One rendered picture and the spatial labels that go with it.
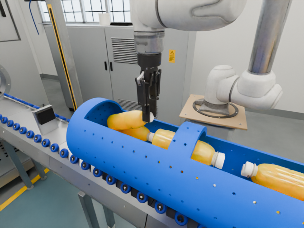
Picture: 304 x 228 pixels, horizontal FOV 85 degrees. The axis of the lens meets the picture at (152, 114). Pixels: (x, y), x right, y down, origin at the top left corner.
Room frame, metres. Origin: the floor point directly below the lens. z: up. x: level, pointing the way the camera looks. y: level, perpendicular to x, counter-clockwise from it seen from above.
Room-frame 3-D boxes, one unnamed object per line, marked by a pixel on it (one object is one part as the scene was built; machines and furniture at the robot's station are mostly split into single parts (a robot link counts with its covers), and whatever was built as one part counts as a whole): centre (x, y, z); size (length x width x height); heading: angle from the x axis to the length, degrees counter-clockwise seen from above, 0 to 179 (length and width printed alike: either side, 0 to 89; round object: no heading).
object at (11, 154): (1.13, 1.26, 0.31); 0.06 x 0.06 x 0.63; 60
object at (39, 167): (1.25, 1.19, 0.31); 0.06 x 0.06 x 0.63; 60
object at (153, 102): (0.56, 0.00, 1.23); 0.03 x 0.01 x 0.07; 60
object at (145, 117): (0.52, 0.02, 1.23); 0.03 x 0.01 x 0.07; 60
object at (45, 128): (0.84, 0.62, 1.00); 0.10 x 0.04 x 0.15; 150
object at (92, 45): (2.60, 0.51, 0.72); 2.15 x 0.54 x 1.45; 68
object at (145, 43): (0.54, 0.01, 1.46); 0.09 x 0.09 x 0.06
